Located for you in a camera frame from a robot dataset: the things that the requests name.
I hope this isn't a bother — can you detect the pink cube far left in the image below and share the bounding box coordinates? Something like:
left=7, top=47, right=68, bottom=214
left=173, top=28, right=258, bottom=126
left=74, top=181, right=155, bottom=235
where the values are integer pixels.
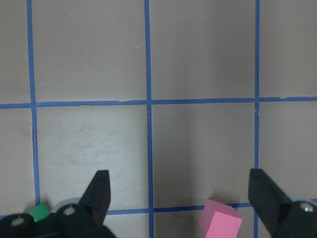
left=199, top=199, right=243, bottom=238

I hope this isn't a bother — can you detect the green cube near left base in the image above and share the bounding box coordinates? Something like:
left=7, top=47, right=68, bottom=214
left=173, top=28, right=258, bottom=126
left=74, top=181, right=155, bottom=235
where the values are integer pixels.
left=24, top=203, right=51, bottom=222

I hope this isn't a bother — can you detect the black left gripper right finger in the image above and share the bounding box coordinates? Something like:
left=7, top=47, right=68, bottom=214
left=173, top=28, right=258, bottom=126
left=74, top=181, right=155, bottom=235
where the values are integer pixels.
left=248, top=169, right=317, bottom=238

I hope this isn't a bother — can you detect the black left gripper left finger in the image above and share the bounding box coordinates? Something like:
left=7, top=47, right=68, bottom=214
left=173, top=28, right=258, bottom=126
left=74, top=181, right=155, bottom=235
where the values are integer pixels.
left=0, top=170, right=115, bottom=238

